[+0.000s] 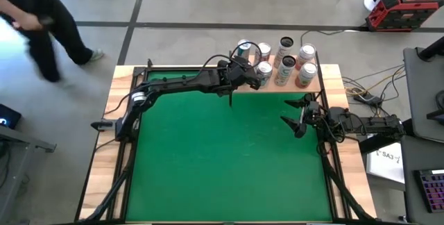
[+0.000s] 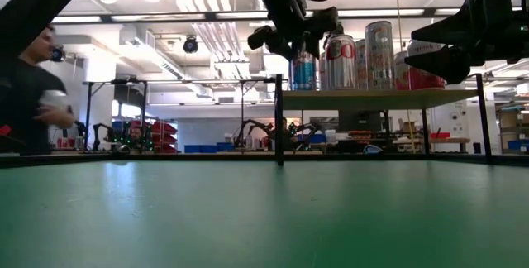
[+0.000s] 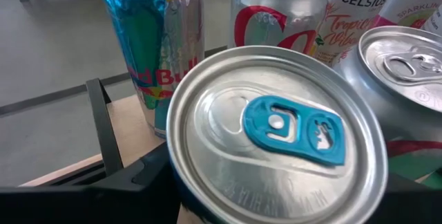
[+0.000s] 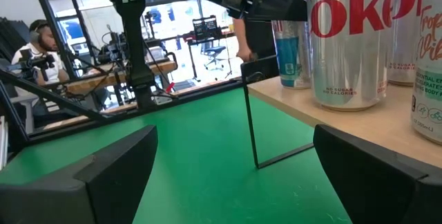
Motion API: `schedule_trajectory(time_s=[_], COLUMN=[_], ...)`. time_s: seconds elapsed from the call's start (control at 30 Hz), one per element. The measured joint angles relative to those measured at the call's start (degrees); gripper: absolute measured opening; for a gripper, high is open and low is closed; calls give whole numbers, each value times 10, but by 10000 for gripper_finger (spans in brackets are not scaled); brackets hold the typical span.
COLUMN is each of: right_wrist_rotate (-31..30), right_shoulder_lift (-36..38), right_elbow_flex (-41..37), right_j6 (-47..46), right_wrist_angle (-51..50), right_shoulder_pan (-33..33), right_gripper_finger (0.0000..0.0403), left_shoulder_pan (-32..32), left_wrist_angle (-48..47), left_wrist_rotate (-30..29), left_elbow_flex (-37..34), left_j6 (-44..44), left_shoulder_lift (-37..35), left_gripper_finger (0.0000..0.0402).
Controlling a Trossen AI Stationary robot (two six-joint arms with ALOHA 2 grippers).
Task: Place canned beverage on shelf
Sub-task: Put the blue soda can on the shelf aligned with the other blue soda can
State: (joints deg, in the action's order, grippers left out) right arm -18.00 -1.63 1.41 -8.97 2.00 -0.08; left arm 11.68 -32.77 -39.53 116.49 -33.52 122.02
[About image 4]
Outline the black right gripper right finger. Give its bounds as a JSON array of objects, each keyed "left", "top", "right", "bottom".
[{"left": 313, "top": 124, "right": 442, "bottom": 224}]

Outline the silver Diet Coke can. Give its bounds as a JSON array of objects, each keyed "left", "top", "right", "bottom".
[
  {"left": 387, "top": 0, "right": 425, "bottom": 87},
  {"left": 306, "top": 0, "right": 394, "bottom": 112}
]

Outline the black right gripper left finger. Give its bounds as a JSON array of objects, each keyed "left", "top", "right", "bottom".
[{"left": 0, "top": 124, "right": 159, "bottom": 224}]

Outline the black metal rig frame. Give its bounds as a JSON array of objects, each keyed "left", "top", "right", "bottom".
[{"left": 0, "top": 0, "right": 115, "bottom": 149}]

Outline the white upright strip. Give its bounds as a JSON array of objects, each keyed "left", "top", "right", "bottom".
[{"left": 0, "top": 115, "right": 9, "bottom": 170}]

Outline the white Celsius can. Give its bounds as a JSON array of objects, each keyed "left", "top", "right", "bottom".
[{"left": 410, "top": 0, "right": 442, "bottom": 145}]

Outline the black table edge rail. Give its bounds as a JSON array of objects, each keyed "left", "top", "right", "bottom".
[{"left": 20, "top": 77, "right": 244, "bottom": 147}]

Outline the blue silver Red Bull can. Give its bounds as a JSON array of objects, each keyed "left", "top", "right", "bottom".
[{"left": 271, "top": 0, "right": 314, "bottom": 90}]

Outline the black-framed wooden shelf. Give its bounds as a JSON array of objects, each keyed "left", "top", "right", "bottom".
[{"left": 240, "top": 55, "right": 442, "bottom": 169}]

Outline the wooden workbench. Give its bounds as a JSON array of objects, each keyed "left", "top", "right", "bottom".
[{"left": 43, "top": 59, "right": 179, "bottom": 131}]

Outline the black mesh crate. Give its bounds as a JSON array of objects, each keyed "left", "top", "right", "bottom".
[{"left": 192, "top": 15, "right": 222, "bottom": 41}]

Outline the black desk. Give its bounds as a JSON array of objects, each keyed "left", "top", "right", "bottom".
[{"left": 182, "top": 30, "right": 241, "bottom": 80}]

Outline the blue office chair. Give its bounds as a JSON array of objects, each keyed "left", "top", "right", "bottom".
[{"left": 202, "top": 42, "right": 228, "bottom": 72}]

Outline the person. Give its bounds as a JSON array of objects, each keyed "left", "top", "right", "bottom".
[
  {"left": 233, "top": 17, "right": 279, "bottom": 62},
  {"left": 10, "top": 19, "right": 72, "bottom": 90}
]

